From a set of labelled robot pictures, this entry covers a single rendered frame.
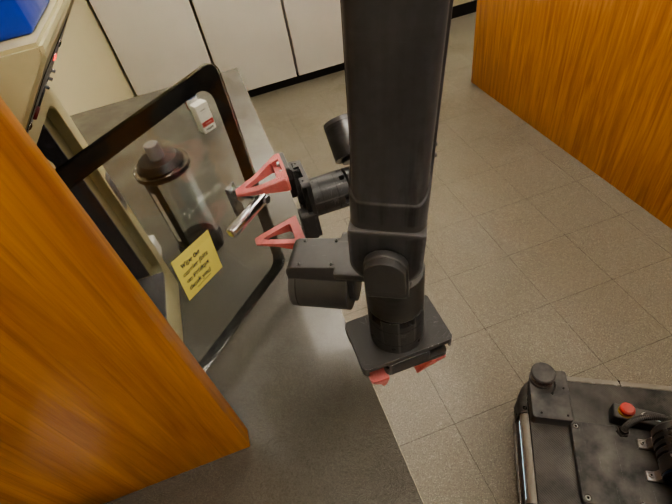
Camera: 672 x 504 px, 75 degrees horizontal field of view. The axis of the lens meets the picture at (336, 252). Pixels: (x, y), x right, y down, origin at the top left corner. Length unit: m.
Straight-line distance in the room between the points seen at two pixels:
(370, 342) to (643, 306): 1.78
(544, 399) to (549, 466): 0.18
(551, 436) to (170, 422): 1.14
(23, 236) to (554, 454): 1.37
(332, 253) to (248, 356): 0.45
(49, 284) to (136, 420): 0.24
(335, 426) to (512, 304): 1.42
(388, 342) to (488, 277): 1.67
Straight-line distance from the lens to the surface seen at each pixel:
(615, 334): 2.05
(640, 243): 2.42
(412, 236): 0.32
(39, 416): 0.60
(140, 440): 0.66
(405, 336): 0.45
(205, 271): 0.68
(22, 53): 0.42
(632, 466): 1.52
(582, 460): 1.48
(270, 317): 0.85
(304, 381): 0.76
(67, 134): 0.80
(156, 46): 3.67
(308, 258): 0.40
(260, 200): 0.66
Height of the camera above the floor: 1.60
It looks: 46 degrees down
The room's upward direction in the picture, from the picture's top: 12 degrees counter-clockwise
